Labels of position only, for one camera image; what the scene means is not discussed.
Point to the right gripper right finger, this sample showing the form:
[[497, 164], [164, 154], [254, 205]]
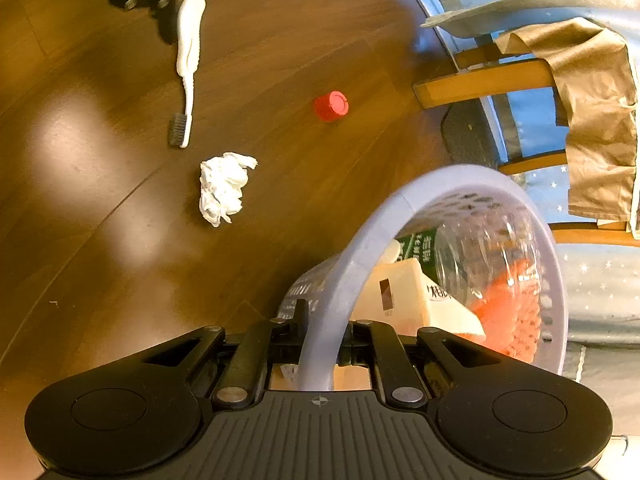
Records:
[[377, 347]]

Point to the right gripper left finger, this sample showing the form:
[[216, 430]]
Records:
[[276, 341]]

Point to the white toothbrush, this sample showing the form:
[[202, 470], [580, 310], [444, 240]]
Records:
[[188, 59]]

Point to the lavender plastic mesh basket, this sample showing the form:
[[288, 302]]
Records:
[[453, 193]]

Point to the orange foam fruit net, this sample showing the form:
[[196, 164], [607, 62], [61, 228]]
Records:
[[509, 310]]

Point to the red bottle cap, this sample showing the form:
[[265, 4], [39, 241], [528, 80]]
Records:
[[331, 106]]

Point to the white tissue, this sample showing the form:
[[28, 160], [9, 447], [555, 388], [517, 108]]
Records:
[[222, 179]]

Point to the clear plastic bottle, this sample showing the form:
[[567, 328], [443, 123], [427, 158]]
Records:
[[465, 256]]

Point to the light blue star curtain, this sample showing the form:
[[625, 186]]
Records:
[[602, 280]]

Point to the dark floor mat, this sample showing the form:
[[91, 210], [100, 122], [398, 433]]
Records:
[[467, 136]]

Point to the wooden chair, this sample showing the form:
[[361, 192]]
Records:
[[482, 75]]

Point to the tan chair cover cloth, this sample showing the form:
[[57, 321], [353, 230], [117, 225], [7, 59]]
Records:
[[594, 79]]

